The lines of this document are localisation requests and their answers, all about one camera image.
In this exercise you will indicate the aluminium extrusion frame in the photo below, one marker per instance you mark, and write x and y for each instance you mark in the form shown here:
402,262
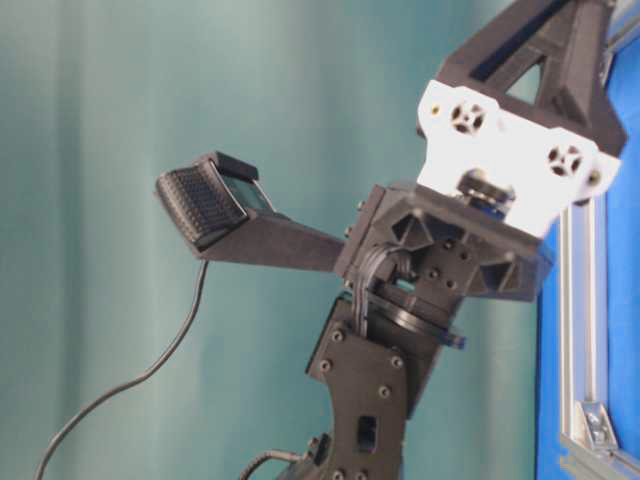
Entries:
593,450

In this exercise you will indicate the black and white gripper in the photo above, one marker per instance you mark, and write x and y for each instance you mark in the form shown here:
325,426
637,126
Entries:
474,221

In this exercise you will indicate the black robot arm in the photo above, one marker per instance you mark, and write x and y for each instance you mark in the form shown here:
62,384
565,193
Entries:
375,355

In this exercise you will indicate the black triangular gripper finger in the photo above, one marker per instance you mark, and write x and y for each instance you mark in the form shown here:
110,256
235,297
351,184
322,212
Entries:
541,60

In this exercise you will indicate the blue backdrop panel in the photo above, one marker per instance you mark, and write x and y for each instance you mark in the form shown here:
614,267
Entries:
622,297

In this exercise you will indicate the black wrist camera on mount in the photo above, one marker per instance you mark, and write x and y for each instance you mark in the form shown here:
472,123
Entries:
223,214

